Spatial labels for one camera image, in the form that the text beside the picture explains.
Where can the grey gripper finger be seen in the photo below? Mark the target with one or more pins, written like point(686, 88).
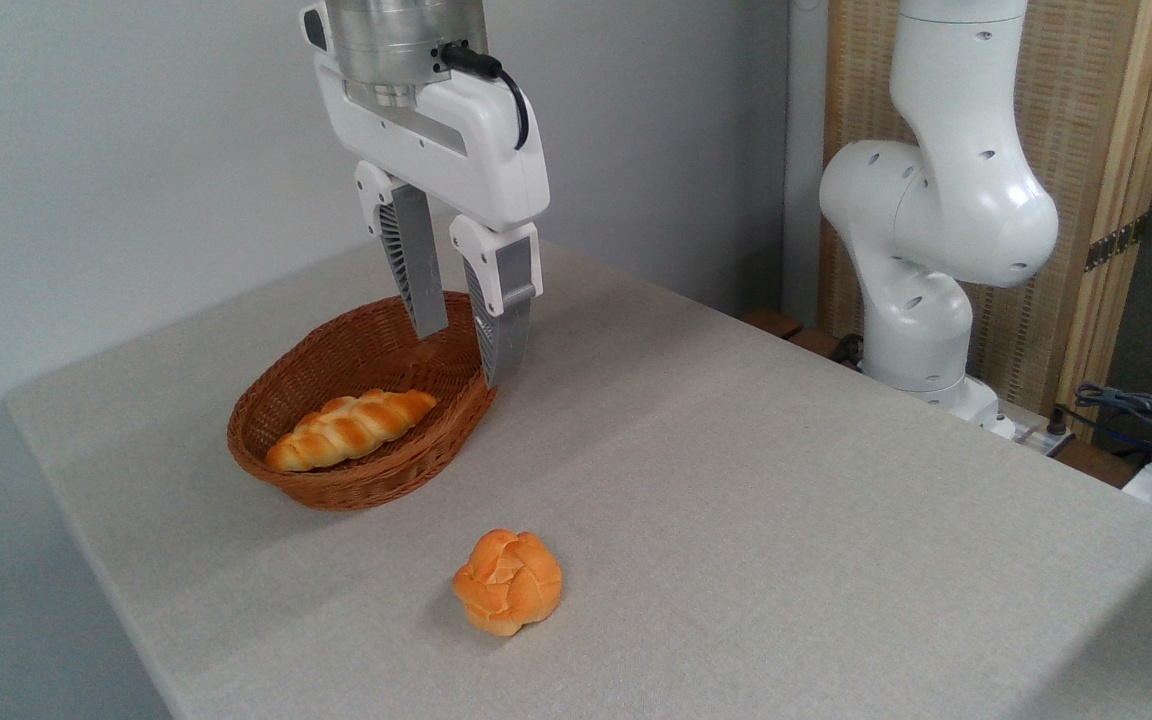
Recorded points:
point(414, 250)
point(506, 300)

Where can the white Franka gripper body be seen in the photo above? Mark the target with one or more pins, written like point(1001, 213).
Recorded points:
point(481, 150)

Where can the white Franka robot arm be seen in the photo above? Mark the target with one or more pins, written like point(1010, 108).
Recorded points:
point(946, 200)

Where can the long twisted bread loaf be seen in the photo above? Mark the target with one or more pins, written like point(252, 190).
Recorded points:
point(348, 428)

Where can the brown wicker basket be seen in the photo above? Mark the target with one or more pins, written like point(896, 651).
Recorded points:
point(366, 470)

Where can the round knotted bread roll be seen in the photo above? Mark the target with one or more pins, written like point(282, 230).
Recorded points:
point(508, 582)

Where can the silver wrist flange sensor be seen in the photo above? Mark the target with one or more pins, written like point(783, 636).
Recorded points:
point(386, 40)

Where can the grey tablecloth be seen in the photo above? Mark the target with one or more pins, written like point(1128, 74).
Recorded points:
point(736, 520)

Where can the woven wooden folding screen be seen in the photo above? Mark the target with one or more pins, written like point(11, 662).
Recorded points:
point(1086, 120)

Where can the dark metal screen hinge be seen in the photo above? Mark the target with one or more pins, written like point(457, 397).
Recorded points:
point(1114, 243)

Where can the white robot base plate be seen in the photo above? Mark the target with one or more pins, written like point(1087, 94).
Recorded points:
point(1011, 420)

